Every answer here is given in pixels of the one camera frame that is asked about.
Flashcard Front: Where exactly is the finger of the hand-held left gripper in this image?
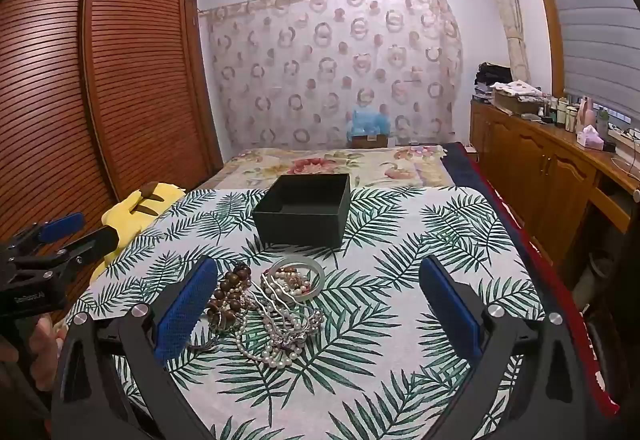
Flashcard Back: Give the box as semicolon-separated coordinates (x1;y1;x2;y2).
10;212;86;261
47;225;121;278

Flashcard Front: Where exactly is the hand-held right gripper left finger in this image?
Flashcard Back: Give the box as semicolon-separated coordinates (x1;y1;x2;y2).
51;256;221;440

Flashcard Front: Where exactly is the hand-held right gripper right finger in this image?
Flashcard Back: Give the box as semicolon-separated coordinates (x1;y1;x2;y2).
418;256;601;440

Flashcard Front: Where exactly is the brown wooden bead bracelet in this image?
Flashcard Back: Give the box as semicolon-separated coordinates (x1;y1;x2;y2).
207;262;253;332

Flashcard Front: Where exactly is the silver wavy hairpin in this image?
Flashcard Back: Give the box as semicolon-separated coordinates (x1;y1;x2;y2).
259;270;301;336

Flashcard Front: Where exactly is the white pearl necklace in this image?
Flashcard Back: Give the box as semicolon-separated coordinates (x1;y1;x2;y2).
235;307;326;369

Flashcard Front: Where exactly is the pink mixed bead bracelet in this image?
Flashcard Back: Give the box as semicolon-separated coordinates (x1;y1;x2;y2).
272;269;313;297

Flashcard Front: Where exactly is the pale green jade bangle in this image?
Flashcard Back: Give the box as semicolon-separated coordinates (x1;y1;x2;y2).
269;256;326;303

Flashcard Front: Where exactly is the black box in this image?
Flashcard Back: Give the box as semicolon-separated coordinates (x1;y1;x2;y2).
252;173;351;251

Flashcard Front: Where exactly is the person's left hand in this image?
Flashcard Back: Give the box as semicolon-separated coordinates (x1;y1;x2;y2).
0;312;68;391

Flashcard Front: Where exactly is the yellow plush toy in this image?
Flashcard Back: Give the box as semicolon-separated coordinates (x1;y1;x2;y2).
90;181;187;281

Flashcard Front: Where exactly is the green leaf print tablecloth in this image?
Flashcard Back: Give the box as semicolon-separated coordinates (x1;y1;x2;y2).
65;186;547;440

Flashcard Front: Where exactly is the navy red-edged blanket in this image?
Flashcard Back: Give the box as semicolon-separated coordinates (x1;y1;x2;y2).
442;142;622;417

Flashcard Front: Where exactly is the wooden louvred wardrobe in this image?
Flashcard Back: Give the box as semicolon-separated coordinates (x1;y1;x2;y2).
0;0;224;321

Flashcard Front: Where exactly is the wooden sideboard cabinet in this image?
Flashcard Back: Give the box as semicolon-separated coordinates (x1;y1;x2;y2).
469;97;640;267

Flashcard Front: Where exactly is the small brown cardboard box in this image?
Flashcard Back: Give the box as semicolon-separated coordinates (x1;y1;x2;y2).
350;134;389;150

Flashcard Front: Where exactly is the floral blanket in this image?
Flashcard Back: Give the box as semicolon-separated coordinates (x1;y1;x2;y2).
220;145;457;193

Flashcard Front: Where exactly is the blue plastic bag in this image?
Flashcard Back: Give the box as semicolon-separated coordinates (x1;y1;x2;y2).
347;104;392;139

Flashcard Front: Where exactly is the pink tissue pack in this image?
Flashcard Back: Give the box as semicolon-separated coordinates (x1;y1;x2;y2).
575;125;606;151

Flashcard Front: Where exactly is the cardboard box with white cloth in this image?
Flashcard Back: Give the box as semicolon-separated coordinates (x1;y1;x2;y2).
491;80;549;115

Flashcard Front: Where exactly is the row of cosmetic bottles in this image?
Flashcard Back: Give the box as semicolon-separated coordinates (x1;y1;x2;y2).
537;94;577;131

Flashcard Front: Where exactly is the stack of dark clothes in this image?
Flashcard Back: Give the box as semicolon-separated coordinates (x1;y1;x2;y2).
472;62;514;100

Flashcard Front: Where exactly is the pink bottle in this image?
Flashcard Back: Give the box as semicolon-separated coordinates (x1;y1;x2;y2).
575;97;599;133

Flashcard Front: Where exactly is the white power strip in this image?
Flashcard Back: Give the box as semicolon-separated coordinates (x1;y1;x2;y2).
607;125;640;147

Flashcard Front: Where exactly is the circle print curtain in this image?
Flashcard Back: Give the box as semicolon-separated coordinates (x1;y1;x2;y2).
199;0;464;151

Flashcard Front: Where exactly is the cream lace curtain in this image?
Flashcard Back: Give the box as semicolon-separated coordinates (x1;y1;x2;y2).
474;0;531;70

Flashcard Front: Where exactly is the grey window blind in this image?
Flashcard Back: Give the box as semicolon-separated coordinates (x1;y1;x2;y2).
527;0;640;123

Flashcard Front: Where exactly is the wooden window frame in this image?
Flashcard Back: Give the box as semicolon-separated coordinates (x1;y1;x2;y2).
517;0;567;98

